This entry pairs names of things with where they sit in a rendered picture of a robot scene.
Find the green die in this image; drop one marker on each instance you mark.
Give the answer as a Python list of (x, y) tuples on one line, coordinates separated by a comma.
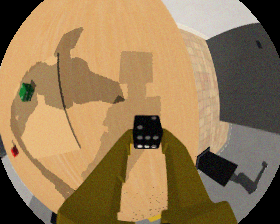
[(26, 92)]

